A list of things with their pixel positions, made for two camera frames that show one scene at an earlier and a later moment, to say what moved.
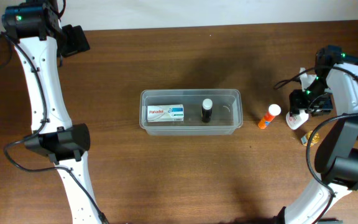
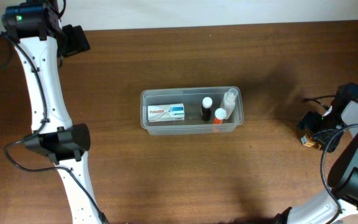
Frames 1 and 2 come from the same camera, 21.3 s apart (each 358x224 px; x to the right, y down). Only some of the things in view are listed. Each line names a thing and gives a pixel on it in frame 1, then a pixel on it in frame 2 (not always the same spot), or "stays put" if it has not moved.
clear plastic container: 227,111 stays put
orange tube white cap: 274,110 → 220,114
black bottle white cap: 206,110 stays put
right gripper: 296,103 → 309,121
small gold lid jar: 305,139 stays put
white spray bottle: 296,121 → 229,101
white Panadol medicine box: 166,112 stays put
